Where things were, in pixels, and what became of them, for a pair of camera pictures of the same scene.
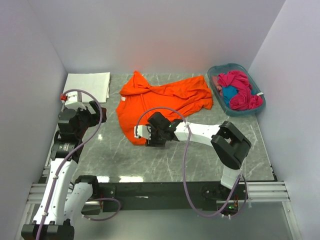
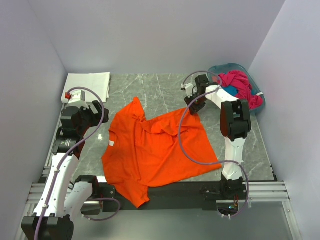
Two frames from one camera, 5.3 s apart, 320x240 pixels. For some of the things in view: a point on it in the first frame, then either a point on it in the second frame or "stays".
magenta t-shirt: (244, 99) stays
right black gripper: (153, 143) → (194, 109)
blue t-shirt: (229, 92) stays
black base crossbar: (163, 196) stays
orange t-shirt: (138, 101) → (140, 154)
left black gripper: (94, 118) stays
